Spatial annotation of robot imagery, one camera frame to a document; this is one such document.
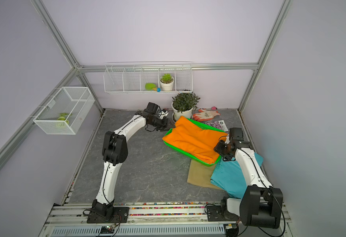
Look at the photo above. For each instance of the green plastic basket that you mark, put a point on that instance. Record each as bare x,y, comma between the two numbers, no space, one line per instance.
190,151

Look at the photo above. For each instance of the flower seed packet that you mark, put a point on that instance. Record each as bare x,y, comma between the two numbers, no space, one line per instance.
220,124

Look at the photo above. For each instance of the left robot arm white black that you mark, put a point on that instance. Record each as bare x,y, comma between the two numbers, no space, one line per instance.
115,152

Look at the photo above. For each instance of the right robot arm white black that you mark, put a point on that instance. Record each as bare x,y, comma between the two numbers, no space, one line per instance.
261,204

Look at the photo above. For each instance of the green toy shovel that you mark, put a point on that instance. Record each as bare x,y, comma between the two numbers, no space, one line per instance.
152,87

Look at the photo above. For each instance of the teal pants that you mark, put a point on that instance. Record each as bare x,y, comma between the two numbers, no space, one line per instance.
229,177

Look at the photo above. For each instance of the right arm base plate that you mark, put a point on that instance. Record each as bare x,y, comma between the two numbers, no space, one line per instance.
217,213

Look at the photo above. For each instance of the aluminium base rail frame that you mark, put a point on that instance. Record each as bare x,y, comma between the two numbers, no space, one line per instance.
148,219

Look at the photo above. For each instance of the small potted plant white pot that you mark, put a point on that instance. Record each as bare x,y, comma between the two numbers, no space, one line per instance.
167,82

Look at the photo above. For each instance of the white wire wall shelf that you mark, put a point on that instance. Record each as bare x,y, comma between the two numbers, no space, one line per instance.
131,77

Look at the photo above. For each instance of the orange white work gloves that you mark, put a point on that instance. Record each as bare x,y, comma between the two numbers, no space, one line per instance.
205,115

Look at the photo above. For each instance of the tan pants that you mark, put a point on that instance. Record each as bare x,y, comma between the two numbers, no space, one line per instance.
200,175

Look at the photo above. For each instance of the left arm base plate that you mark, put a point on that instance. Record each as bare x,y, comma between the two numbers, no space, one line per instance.
119,215

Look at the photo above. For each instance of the orange pants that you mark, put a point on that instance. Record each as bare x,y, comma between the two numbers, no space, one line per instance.
195,140

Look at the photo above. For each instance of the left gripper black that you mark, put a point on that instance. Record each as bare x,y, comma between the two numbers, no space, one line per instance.
165,125

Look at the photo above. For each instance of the green item in side basket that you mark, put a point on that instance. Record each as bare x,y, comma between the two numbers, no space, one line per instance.
63,120

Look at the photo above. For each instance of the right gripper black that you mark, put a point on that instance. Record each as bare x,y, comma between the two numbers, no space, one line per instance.
218,147

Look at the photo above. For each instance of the white wire side basket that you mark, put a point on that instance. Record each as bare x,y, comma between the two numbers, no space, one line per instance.
75,100

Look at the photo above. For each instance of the large potted plant white pot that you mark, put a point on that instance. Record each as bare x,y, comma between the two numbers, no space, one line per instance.
183,105

